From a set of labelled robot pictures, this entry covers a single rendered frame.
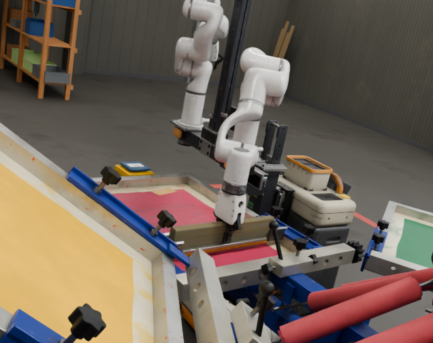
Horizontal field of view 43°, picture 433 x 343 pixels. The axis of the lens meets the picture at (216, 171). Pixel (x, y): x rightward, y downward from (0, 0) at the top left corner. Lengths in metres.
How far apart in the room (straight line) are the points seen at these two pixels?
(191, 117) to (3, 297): 1.87
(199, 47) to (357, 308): 1.56
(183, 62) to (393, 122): 8.04
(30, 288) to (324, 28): 11.17
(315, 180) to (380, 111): 7.84
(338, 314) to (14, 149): 0.74
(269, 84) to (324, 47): 9.95
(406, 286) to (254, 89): 0.87
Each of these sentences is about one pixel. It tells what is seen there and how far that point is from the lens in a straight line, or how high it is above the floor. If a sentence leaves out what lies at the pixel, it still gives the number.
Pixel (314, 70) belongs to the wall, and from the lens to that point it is 11.89.
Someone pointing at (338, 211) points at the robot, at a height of 0.87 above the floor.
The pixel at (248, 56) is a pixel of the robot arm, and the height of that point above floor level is 1.55.
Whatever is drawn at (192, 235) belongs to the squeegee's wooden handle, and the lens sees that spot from 1.68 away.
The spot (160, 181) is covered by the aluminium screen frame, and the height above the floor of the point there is 0.97.
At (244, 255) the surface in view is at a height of 0.95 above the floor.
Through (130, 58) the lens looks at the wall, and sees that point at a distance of 11.05.
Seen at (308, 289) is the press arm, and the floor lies 1.04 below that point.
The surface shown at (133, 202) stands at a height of 0.95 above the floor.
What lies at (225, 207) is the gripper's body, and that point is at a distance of 1.73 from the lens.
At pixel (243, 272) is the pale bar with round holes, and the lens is 1.52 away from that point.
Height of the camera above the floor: 1.71
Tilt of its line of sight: 17 degrees down
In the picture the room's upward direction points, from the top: 11 degrees clockwise
